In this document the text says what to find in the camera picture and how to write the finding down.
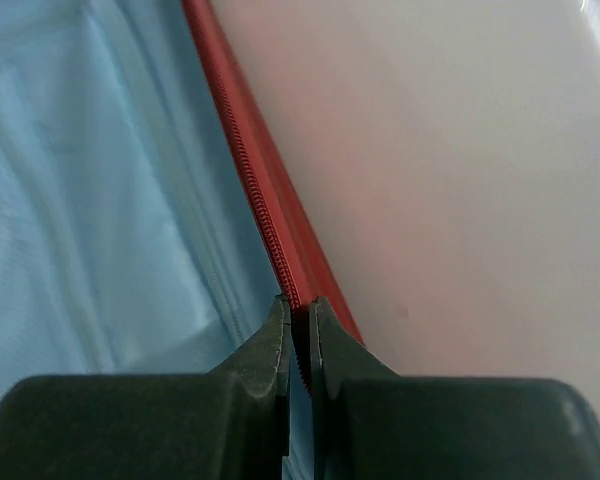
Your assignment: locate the red suitcase blue lining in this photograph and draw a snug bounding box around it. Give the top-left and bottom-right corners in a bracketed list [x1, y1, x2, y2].
[0, 1, 355, 479]

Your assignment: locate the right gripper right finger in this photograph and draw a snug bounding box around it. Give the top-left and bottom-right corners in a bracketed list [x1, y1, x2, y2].
[308, 298, 600, 479]

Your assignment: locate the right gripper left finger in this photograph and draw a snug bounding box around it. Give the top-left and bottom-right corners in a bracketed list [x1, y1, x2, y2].
[0, 296, 291, 479]

